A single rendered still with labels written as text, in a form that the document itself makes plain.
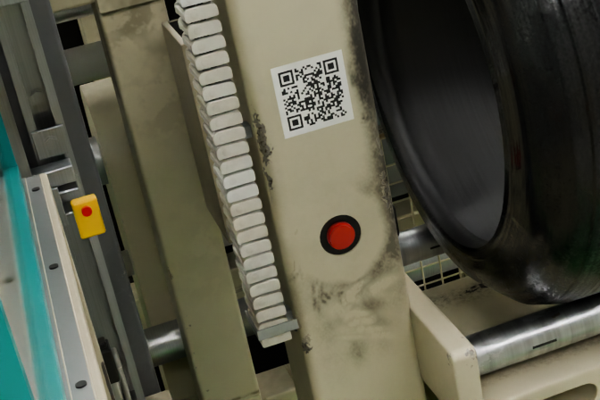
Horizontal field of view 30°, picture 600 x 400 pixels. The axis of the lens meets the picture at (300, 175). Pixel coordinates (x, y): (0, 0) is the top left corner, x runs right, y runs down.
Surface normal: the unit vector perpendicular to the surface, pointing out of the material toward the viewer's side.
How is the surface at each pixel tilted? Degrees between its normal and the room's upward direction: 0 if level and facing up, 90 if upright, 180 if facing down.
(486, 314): 0
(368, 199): 90
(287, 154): 90
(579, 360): 0
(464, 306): 0
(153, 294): 95
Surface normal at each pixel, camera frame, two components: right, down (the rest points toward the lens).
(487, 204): -0.04, -0.67
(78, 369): -0.19, -0.90
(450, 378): -0.94, 0.28
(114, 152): 0.20, -0.04
